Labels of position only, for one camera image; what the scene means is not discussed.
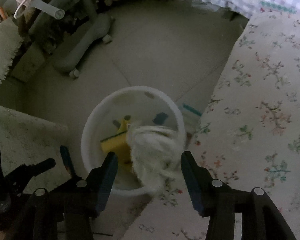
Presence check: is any yellow green sponge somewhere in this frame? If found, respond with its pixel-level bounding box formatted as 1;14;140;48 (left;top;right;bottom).
100;115;132;165

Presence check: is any white cloth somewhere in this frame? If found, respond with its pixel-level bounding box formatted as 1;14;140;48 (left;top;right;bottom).
126;122;185;196

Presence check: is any white round trash bin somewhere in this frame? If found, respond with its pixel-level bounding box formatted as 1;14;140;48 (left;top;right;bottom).
81;86;186;196

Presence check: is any floral cloth left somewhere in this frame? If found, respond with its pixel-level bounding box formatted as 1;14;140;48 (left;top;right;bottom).
0;106;70;193

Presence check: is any floral bed sheet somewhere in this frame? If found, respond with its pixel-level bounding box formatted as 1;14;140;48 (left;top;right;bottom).
124;11;300;239

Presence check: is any beige fringed blanket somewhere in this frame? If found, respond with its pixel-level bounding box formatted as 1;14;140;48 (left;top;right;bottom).
0;17;24;85

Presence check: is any grey wheeled chair base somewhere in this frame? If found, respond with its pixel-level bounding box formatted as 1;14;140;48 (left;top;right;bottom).
29;0;113;78

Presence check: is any teal handled tool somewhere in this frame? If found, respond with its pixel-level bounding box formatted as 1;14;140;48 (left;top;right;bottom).
183;103;202;116

